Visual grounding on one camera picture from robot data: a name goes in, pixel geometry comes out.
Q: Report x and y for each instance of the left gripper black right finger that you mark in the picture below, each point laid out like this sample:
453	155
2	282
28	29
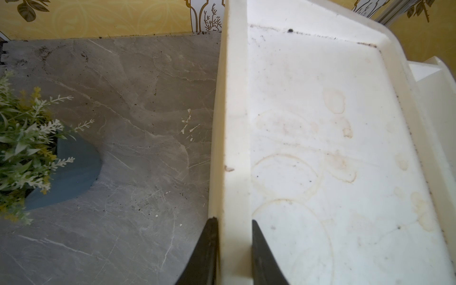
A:
265	269

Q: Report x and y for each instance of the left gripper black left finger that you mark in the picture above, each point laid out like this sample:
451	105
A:
202	266

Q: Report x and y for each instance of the white plastic drawer cabinet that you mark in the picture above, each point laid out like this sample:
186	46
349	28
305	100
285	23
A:
317	136

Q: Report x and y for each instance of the green artificial potted plant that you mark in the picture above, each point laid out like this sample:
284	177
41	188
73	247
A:
43	161

